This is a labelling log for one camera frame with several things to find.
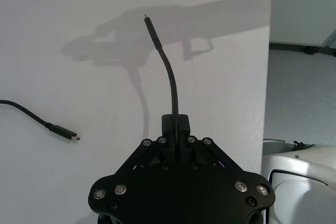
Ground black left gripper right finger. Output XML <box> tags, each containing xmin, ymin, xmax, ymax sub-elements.
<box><xmin>175</xmin><ymin>113</ymin><xmax>245</xmax><ymax>174</ymax></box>

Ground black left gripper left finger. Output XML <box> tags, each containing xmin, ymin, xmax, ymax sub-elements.
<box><xmin>114</xmin><ymin>113</ymin><xmax>176</xmax><ymax>175</ymax></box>

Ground black cable with slim plug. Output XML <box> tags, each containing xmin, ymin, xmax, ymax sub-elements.
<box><xmin>143</xmin><ymin>13</ymin><xmax>182</xmax><ymax>163</ymax></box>

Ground silver white robot body shell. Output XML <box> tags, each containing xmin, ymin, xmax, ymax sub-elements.
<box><xmin>261</xmin><ymin>138</ymin><xmax>336</xmax><ymax>224</ymax></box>

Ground black rolling stand base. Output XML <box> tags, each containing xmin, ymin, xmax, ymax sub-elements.
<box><xmin>269</xmin><ymin>40</ymin><xmax>336</xmax><ymax>57</ymax></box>

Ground white table cloth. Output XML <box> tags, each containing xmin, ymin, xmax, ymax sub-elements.
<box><xmin>0</xmin><ymin>0</ymin><xmax>274</xmax><ymax>224</ymax></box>

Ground black cable with flat plug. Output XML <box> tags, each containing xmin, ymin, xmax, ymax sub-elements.
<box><xmin>0</xmin><ymin>99</ymin><xmax>81</xmax><ymax>142</ymax></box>

